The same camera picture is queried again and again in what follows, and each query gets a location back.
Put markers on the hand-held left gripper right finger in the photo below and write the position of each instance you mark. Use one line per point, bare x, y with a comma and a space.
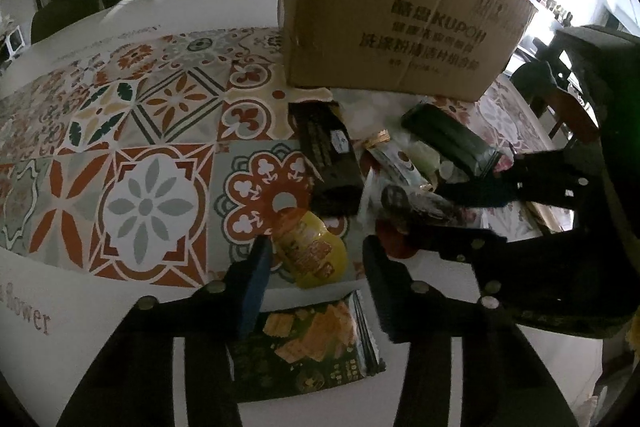
382, 292

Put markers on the small red snack packet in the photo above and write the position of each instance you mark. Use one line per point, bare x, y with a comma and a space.
389, 234

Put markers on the white gold-ended snack bar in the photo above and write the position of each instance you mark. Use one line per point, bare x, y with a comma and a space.
395, 159

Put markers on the dark green snack packet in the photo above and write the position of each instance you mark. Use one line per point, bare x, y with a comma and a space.
450, 137

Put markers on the brown cardboard box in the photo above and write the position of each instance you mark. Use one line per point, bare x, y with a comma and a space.
380, 7

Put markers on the brown wooden chair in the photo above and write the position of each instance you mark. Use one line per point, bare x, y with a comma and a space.
567, 109

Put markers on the clear white wrapper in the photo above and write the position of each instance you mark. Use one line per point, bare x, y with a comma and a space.
371, 199

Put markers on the black green cracker bag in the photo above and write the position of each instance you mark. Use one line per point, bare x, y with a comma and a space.
305, 352

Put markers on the patterned tile-print tablecloth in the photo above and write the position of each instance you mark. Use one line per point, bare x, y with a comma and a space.
150, 117

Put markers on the clear cookie wrapper pack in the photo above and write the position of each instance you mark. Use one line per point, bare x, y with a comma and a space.
405, 202

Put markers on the counter with small bottles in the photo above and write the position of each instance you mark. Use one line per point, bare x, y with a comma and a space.
555, 7

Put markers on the clear packet of pale sweets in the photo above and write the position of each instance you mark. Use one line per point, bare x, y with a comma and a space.
425, 154

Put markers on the white shelf rack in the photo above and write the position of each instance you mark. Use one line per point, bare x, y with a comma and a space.
12, 42

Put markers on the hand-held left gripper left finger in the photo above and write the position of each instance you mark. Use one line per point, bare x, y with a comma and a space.
255, 292

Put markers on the dark upholstered chair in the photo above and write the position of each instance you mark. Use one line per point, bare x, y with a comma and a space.
65, 12

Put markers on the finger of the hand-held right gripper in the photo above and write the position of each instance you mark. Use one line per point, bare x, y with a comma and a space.
450, 244
540, 182

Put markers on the black snack bar packet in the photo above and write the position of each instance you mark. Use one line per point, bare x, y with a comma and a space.
327, 152

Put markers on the yellow snack packet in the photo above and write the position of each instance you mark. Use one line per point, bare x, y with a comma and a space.
312, 252

